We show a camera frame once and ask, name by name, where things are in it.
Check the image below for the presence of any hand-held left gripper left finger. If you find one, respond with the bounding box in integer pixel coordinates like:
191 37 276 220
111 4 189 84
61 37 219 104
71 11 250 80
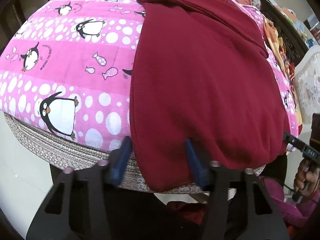
26 136 132 240

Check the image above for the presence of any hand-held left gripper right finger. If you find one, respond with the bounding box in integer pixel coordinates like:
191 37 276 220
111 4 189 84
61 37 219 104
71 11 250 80
184 140 290 240

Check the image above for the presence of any maroon fleece garment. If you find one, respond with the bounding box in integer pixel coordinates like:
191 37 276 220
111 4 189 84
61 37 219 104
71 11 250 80
129 0 290 193

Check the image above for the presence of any person's right hand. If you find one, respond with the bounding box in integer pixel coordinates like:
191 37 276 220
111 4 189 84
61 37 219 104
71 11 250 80
293 159 318 192

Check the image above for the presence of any red cloth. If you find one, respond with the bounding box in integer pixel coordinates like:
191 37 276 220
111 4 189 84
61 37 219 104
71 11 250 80
167 200 209 227

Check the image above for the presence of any person's magenta clothing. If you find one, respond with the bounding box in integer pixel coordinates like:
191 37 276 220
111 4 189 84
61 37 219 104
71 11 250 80
260 175 315 228

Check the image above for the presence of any cream floral sofa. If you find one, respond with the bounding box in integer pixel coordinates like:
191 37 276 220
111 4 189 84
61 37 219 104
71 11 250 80
294 46 320 125

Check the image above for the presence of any pink penguin printed blanket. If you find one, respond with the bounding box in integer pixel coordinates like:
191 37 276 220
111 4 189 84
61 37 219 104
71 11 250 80
0 0 299 153

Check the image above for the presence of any dark carved headboard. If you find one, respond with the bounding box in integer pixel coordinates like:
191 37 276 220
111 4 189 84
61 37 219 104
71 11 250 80
259 0 309 60

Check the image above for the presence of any dark wooden table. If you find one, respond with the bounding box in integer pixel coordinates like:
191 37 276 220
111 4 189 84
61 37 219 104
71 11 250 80
0 0 54 40

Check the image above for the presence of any black cable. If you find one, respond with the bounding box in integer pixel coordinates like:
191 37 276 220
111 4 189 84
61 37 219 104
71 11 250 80
282 184 302 202

